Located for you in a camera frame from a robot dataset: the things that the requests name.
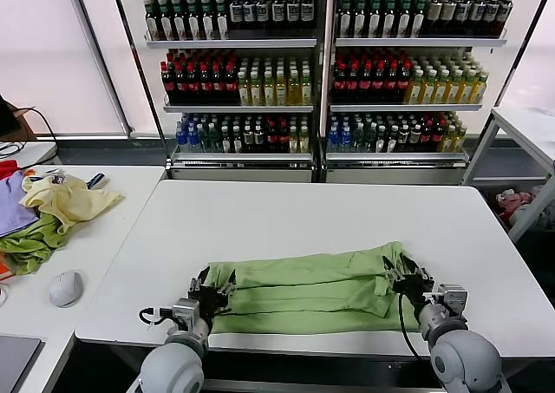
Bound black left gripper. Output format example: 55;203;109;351
189;265;238;324

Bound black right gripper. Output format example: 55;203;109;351
381;254;434;311

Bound light green t-shirt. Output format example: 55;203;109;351
201;240;428;336

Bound pink garment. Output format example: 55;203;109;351
495;190;535;221

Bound white computer mouse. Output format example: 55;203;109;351
47;269;84;310

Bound grey white garment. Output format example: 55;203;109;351
511;185;555;230

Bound pale yellow t-shirt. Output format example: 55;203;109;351
20;174;125;234

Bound crumpled olive green garment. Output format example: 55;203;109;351
0;213;69;277

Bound white metal side table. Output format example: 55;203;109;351
461;106;555;242

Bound orange and white item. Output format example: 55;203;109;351
0;253;16;281

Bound grey laptop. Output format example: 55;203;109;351
0;334;47;393

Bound purple garment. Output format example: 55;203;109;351
0;170;40;239

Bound metal beverage shelf rack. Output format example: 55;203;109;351
324;0;511;185
108;0;324;184

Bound green cap juice bottle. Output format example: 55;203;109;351
398;0;413;38
353;0;368;38
200;0;215;41
172;0;186;41
338;0;354;38
368;0;382;38
158;0;173;41
215;0;230;41
382;0;398;38
186;0;201;41
411;0;427;38
145;0;160;41

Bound dark bottle white label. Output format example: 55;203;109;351
229;0;244;30
498;0;514;36
484;0;500;36
285;0;301;30
271;0;286;30
255;0;271;30
470;0;485;36
242;0;257;30
456;0;471;36
300;0;315;30

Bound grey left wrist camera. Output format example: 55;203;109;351
172;299;201;332

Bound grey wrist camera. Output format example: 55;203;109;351
172;299;201;332
433;283;470;318

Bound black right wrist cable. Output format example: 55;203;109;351
397;292;429;363

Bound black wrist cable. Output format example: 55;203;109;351
139;307;175;330
397;292;429;363

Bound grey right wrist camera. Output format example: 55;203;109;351
433;283;470;318

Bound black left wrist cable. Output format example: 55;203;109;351
139;307;175;330

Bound thin black cable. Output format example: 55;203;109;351
19;105;60;141

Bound grey cables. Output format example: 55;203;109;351
0;140;28;160

